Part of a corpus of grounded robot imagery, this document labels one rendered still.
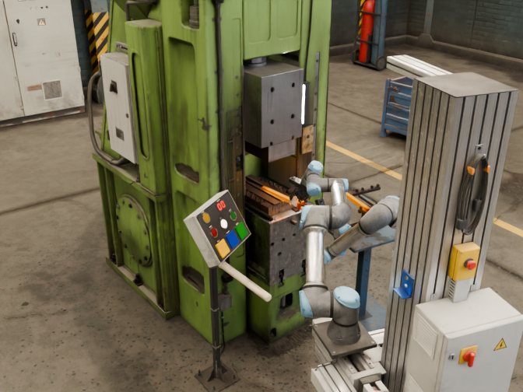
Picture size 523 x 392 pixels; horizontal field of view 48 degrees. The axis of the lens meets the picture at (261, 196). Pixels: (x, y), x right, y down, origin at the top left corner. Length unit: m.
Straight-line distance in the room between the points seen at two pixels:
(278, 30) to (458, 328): 1.89
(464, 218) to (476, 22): 9.68
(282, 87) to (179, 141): 0.73
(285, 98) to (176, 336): 1.76
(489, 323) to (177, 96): 2.10
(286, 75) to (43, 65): 5.36
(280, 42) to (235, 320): 1.78
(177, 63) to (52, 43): 4.89
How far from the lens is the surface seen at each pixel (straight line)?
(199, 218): 2.96
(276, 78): 3.23
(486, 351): 2.38
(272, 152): 3.35
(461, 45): 11.96
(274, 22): 3.34
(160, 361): 3.92
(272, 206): 3.50
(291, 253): 3.68
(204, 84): 3.15
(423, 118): 2.17
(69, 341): 4.20
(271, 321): 3.87
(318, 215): 2.79
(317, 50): 3.60
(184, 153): 3.59
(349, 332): 2.72
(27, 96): 8.28
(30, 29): 8.13
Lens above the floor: 2.58
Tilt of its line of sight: 26 degrees down
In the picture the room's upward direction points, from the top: straight up
